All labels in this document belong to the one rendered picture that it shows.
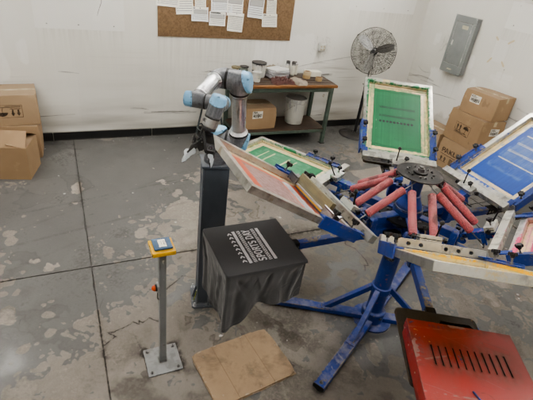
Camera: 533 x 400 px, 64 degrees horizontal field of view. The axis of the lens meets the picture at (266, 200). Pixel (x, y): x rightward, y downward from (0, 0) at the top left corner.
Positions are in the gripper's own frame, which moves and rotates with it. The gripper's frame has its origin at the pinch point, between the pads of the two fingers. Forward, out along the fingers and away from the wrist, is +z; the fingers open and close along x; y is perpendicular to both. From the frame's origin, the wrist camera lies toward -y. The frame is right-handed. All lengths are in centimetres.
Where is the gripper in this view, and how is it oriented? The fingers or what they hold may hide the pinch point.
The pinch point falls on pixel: (197, 166)
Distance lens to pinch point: 208.3
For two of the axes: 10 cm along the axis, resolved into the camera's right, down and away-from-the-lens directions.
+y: -4.0, -5.1, 7.6
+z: -3.8, 8.5, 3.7
